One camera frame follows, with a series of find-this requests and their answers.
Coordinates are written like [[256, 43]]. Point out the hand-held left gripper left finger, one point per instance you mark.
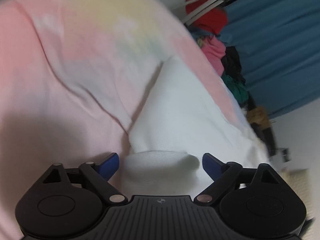
[[108, 166]]

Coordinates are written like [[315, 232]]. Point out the pink cloth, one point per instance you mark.
[[216, 53]]

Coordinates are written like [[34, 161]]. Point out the blue cloth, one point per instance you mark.
[[201, 36]]

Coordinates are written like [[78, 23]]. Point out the white tripod stand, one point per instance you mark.
[[210, 2]]

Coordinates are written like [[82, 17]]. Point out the black cloth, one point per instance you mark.
[[232, 60]]

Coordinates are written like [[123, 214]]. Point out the red cloth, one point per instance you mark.
[[212, 17]]

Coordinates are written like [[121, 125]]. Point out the blue curtain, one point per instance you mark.
[[275, 42]]

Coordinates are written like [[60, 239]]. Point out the white pants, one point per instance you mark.
[[185, 110]]

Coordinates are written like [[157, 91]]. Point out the green cloth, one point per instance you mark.
[[236, 87]]

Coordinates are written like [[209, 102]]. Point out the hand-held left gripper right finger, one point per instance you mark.
[[212, 166]]

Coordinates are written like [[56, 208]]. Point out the black sofa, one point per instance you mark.
[[267, 132]]

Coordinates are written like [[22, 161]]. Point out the pastel bed blanket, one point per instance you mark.
[[75, 67]]

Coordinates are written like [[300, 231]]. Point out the brown paper bag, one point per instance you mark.
[[258, 115]]

